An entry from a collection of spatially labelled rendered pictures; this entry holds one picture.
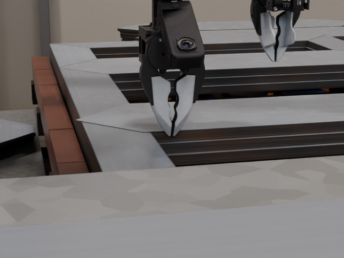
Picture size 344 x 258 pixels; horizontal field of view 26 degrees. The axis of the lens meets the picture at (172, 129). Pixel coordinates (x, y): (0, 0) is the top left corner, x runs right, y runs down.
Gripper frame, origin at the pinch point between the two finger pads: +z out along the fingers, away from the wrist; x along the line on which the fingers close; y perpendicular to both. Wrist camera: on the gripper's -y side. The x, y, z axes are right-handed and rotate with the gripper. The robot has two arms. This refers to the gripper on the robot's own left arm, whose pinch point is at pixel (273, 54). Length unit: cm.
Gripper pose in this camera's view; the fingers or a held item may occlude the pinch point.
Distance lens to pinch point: 137.6
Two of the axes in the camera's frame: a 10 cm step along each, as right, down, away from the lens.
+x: 9.8, -0.6, 2.1
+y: 2.1, 2.6, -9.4
